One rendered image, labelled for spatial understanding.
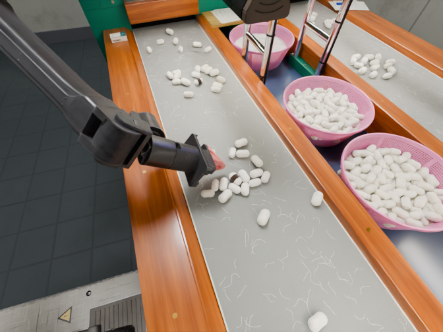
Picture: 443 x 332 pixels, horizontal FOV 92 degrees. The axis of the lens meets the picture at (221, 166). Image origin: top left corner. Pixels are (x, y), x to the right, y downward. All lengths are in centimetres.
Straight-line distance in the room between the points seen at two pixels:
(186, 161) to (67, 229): 118
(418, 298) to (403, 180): 27
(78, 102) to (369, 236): 57
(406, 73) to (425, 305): 79
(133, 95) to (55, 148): 126
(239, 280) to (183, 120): 45
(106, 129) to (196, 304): 32
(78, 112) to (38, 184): 143
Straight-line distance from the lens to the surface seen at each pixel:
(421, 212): 66
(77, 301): 83
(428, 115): 93
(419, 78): 109
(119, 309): 78
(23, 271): 157
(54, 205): 165
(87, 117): 38
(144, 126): 38
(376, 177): 68
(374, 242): 54
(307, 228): 51
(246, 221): 49
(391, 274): 53
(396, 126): 80
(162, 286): 44
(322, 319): 47
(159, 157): 39
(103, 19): 119
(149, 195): 51
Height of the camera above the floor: 120
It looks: 56 degrees down
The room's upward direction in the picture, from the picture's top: straight up
